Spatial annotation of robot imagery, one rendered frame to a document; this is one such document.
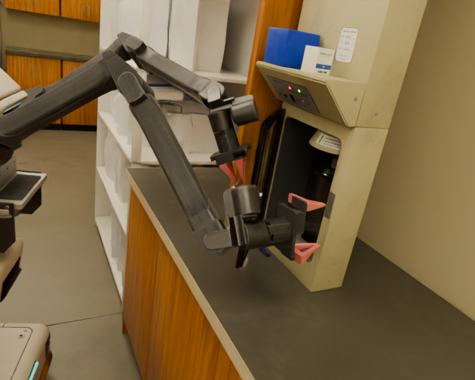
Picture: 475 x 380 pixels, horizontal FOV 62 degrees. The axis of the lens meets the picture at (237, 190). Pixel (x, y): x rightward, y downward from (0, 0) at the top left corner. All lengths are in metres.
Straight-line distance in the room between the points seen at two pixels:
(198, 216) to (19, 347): 1.26
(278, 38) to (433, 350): 0.86
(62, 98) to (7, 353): 1.19
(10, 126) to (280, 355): 0.78
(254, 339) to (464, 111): 0.87
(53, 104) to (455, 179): 1.11
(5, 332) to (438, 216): 1.72
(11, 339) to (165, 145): 1.30
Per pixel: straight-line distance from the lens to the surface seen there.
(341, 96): 0.93
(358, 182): 1.05
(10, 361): 1.87
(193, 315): 1.22
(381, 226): 1.52
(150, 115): 0.88
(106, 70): 0.95
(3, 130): 1.04
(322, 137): 1.11
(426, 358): 1.10
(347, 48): 1.04
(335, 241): 1.10
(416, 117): 1.42
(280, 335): 0.98
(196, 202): 0.80
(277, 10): 1.24
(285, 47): 1.06
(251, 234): 0.77
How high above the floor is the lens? 1.56
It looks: 21 degrees down
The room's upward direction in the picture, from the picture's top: 10 degrees clockwise
